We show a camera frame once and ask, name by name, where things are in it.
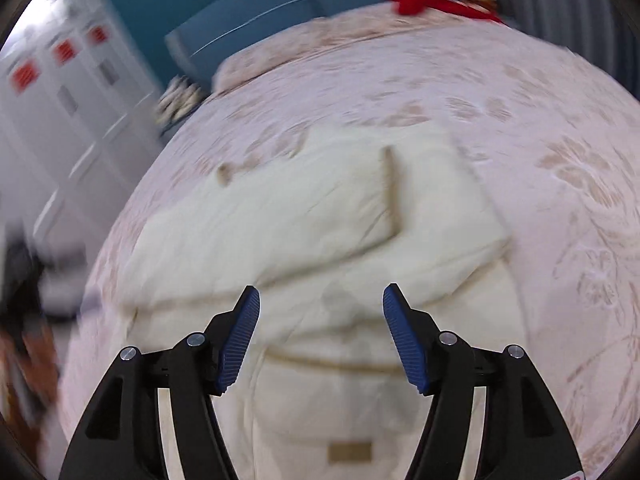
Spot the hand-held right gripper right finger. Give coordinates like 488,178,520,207
382,283,585,480

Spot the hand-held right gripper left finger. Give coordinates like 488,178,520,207
59,285,261,480

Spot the cream quilted garment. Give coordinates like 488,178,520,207
117,122,531,480

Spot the orange blurred object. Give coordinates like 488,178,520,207
0,320,62,461

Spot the dark blurred object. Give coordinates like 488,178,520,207
0,230,51,323

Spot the floral pink bedspread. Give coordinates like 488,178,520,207
55,2,640,480

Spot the white wardrobe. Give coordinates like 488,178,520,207
0,0,166,321

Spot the blue padded headboard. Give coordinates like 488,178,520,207
165,0,481,88

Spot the red garment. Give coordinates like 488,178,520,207
382,0,506,26

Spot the blue-grey curtain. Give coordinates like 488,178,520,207
484,0,640,103

